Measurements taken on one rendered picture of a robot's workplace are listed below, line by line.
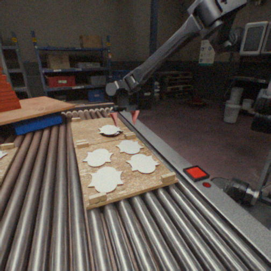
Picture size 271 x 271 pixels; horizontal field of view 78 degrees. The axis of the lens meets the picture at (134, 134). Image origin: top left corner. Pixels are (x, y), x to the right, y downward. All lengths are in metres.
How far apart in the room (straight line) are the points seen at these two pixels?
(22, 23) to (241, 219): 5.61
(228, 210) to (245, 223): 0.05
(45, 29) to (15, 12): 0.67
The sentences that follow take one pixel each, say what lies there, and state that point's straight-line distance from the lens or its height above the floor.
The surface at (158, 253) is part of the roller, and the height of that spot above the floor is 0.91.
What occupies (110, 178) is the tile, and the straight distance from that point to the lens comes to 0.67.
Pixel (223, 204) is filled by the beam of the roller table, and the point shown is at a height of 0.91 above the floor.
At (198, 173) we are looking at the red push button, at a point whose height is 0.93.
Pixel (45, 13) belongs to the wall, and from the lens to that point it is 5.72.
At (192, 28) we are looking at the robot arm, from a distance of 0.68.
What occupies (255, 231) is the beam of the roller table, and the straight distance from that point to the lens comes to 0.65.
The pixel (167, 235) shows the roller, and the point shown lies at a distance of 0.56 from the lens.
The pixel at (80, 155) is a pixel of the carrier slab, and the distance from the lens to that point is 0.85.
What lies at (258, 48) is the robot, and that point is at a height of 1.41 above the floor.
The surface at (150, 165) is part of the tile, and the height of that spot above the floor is 0.94.
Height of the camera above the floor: 1.36
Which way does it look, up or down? 25 degrees down
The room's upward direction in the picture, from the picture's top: straight up
